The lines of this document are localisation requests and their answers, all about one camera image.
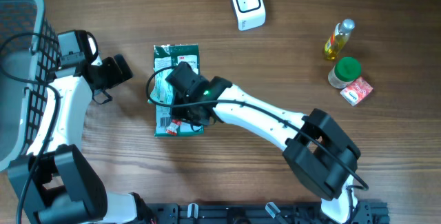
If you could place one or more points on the green gloves package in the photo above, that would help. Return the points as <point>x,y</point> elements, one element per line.
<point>165,56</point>

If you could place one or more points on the grey plastic basket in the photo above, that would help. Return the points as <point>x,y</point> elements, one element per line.
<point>28,57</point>

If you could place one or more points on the green lid jar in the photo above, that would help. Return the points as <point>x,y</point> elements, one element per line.
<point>345,71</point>

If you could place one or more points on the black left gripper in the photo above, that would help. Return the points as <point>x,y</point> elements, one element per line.
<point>117,76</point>

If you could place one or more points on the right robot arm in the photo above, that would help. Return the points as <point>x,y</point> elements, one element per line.
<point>317,150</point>

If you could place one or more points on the red stick sachet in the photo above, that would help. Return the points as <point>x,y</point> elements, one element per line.
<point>173,127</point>

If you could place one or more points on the red white small carton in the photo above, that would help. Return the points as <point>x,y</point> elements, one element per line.
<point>356,91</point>

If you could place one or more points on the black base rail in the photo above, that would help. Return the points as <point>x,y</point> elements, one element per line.
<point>365,213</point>

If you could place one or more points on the clear yellow liquid bottle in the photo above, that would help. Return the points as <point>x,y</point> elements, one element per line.
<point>338,39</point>

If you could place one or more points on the white barcode scanner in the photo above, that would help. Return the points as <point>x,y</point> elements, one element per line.
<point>249,13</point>

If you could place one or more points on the teal snack wrapper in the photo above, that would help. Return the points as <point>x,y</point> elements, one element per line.
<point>162,91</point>

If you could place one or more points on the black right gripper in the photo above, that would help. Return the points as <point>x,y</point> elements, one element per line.
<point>177,113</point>

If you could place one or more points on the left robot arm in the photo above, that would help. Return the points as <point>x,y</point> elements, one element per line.
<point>53,180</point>

